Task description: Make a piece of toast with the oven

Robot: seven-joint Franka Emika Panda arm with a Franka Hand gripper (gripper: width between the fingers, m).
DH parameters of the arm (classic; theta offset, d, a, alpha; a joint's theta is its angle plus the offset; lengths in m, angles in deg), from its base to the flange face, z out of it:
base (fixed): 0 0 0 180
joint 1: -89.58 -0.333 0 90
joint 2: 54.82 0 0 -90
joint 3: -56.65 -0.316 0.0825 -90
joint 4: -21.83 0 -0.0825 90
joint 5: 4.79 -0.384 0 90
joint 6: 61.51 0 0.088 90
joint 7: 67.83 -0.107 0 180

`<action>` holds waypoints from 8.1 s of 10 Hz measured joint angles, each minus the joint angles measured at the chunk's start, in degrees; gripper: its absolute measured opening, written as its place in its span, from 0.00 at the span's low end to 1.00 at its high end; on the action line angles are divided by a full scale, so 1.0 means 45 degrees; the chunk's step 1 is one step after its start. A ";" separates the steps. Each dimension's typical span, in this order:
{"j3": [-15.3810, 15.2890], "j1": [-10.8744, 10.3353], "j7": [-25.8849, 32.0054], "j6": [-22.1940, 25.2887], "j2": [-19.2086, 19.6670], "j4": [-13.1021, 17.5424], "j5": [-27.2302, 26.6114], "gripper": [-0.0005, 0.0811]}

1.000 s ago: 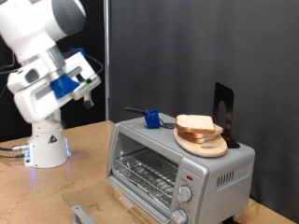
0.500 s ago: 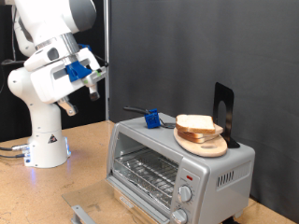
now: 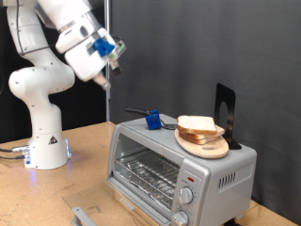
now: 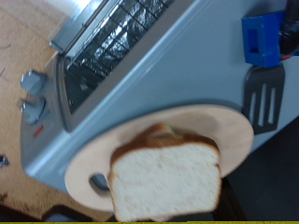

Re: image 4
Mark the silver knob below red light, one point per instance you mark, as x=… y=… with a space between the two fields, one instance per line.
x=33 y=111

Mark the metal spatula with blue block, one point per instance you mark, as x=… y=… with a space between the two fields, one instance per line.
x=264 y=93

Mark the silver knob at oven bottom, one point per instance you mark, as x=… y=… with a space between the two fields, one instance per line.
x=32 y=81

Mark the red oven indicator light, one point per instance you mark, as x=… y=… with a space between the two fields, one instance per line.
x=38 y=131

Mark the white bread slice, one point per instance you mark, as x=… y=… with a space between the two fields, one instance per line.
x=165 y=183

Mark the bread slice with brown crust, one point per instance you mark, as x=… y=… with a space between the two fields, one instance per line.
x=149 y=141

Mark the oval wooden cutting board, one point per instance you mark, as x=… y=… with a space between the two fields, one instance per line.
x=218 y=130

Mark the silver toaster oven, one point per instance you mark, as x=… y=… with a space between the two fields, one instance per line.
x=187 y=68

